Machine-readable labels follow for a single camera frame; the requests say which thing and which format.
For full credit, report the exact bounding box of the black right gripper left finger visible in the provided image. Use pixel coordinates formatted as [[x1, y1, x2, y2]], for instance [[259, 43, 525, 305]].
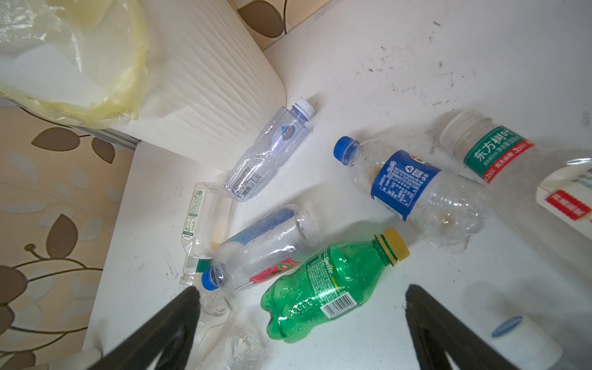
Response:
[[91, 286, 200, 369]]

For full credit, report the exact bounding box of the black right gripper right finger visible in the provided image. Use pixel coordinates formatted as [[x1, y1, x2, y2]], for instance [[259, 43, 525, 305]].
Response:
[[405, 285, 516, 369]]

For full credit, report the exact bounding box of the green sprite bottle yellow cap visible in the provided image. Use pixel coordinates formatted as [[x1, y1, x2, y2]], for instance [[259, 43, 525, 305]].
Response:
[[261, 228, 410, 344]]

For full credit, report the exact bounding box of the white ribbed trash bin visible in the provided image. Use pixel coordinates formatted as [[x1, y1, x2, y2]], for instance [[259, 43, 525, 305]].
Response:
[[115, 1, 287, 171]]

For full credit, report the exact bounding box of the yellow bin liner bag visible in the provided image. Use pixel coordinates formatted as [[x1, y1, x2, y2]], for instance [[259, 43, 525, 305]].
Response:
[[1, 1, 150, 129]]

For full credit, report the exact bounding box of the water bottle blue label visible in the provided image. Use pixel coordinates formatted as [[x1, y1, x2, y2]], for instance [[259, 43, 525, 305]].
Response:
[[490, 315, 578, 369]]

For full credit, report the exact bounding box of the small bottle green white label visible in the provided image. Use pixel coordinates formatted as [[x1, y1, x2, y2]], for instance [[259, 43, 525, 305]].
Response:
[[180, 182, 234, 288]]

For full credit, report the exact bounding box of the clear bottle blue pink label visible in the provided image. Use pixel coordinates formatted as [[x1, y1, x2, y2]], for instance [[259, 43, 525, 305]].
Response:
[[201, 204, 320, 293]]

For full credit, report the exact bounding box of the capless bottle green red label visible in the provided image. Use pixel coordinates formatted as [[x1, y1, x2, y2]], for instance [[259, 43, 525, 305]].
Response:
[[439, 110, 591, 246]]

